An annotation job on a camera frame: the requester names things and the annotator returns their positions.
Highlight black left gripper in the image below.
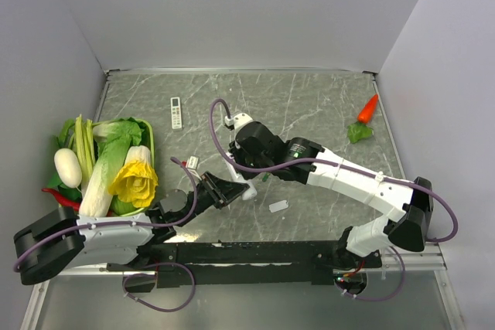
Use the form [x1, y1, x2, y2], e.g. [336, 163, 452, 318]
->
[177, 170, 249, 226]

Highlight white battery cover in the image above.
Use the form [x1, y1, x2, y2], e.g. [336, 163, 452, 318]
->
[268, 200, 289, 213]

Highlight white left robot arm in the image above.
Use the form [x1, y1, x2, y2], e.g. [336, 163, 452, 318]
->
[14, 172, 254, 285]

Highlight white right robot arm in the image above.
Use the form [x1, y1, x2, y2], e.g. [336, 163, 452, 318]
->
[225, 114, 433, 267]

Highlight small white remote control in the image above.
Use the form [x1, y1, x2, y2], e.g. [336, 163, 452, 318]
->
[170, 97, 183, 131]

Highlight yellow green napa cabbage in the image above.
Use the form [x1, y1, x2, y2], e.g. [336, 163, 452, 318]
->
[108, 145, 159, 209]

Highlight green plastic basket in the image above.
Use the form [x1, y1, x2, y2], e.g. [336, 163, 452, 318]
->
[57, 117, 156, 218]

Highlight orange toy carrot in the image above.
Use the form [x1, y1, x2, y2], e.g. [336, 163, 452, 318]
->
[357, 94, 379, 124]

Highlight large green napa cabbage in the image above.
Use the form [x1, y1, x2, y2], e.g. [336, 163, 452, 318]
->
[79, 117, 154, 217]

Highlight pale green celery stalks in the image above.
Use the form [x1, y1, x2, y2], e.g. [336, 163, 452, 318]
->
[74, 114, 96, 185]

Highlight white eggplant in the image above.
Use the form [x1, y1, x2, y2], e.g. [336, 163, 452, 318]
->
[54, 148, 82, 189]

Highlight red chili pepper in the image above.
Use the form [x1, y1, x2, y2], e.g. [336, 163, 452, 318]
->
[41, 188, 80, 212]

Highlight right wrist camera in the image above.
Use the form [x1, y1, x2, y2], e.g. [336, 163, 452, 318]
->
[224, 113, 253, 131]

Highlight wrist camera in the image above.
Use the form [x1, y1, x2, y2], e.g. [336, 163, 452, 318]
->
[185, 155, 200, 178]
[224, 113, 253, 131]

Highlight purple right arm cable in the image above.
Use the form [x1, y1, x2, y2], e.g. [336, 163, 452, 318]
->
[210, 98, 459, 242]

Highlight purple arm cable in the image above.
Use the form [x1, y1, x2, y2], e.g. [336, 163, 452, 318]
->
[210, 98, 459, 242]
[13, 156, 199, 273]

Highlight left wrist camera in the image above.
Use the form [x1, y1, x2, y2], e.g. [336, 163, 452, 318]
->
[185, 155, 200, 178]

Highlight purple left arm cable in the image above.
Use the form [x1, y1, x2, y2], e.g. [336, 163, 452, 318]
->
[13, 156, 199, 273]

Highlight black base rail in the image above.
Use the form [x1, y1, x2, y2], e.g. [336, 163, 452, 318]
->
[107, 240, 382, 288]

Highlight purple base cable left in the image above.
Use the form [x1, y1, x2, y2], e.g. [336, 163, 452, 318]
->
[121, 261, 196, 313]

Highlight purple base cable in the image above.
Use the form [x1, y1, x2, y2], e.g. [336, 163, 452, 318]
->
[336, 247, 406, 303]
[121, 261, 196, 313]

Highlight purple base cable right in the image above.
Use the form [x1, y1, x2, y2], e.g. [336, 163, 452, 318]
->
[336, 247, 406, 303]

